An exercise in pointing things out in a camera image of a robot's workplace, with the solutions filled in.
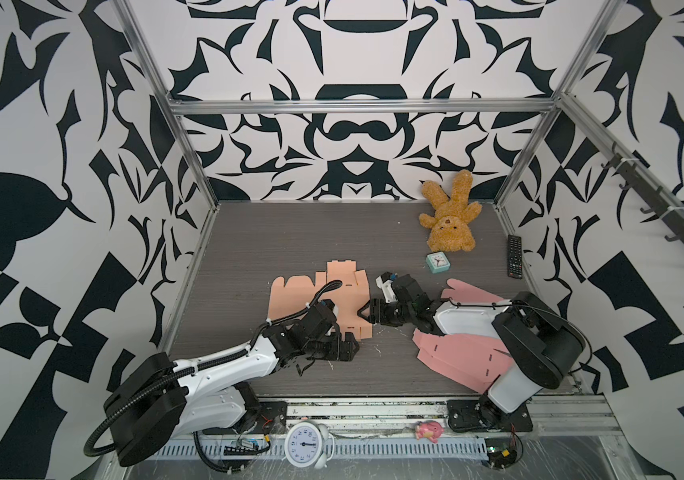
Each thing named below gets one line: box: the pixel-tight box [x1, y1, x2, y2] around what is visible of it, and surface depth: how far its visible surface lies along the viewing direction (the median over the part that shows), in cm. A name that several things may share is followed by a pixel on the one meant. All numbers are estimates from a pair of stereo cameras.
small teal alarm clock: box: [426, 251, 451, 274], surface depth 104 cm
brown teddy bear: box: [418, 170, 482, 252], surface depth 106 cm
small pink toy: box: [415, 420, 444, 444], surface depth 72 cm
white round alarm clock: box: [282, 422, 335, 470], surface depth 70 cm
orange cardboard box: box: [268, 260, 373, 339], surface depth 98 cm
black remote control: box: [507, 234, 523, 280], surface depth 105 cm
